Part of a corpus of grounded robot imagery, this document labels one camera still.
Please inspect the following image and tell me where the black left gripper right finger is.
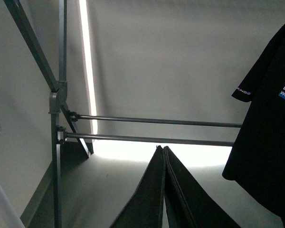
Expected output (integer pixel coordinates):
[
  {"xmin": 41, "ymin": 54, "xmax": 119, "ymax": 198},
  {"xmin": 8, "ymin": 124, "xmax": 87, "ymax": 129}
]
[{"xmin": 163, "ymin": 146, "xmax": 239, "ymax": 228}]

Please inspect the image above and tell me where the grey metal clothes rack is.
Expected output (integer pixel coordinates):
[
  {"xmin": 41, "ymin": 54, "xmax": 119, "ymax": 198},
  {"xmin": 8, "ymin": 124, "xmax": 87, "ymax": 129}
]
[{"xmin": 5, "ymin": 0, "xmax": 232, "ymax": 228}]

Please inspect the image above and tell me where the black printed t-shirt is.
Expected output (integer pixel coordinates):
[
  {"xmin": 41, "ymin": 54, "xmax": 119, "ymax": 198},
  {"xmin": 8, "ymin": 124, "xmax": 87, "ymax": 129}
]
[{"xmin": 222, "ymin": 24, "xmax": 285, "ymax": 227}]

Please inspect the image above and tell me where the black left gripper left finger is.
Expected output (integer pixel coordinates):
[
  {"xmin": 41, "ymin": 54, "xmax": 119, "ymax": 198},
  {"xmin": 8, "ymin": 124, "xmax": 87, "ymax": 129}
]
[{"xmin": 111, "ymin": 146, "xmax": 166, "ymax": 228}]

